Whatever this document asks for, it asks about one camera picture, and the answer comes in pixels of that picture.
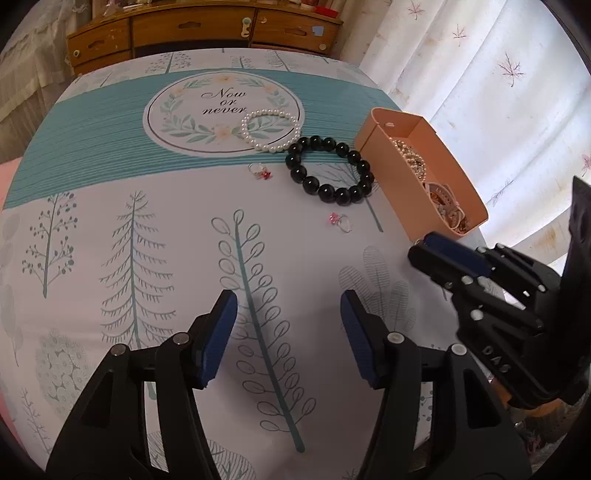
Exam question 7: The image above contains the black bead bracelet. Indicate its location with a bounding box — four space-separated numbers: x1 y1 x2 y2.
284 134 376 206

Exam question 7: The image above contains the white pearl bracelet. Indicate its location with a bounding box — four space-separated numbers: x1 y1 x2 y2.
239 108 303 154

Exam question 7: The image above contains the silver ring red stone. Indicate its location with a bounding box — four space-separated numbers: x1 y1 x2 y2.
247 163 273 180

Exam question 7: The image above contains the white floral curtain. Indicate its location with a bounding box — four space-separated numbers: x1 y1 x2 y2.
334 0 590 271

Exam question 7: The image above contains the gold leaf hair comb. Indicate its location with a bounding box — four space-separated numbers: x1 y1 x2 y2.
392 139 427 183

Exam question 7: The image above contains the wooden dresser with drawers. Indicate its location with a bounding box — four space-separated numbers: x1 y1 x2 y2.
66 1 342 76

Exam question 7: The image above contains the teal patterned bedsheet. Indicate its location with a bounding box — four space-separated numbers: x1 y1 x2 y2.
1 49 457 479

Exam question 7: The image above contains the pink jewelry box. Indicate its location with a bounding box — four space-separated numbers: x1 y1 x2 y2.
355 107 489 241

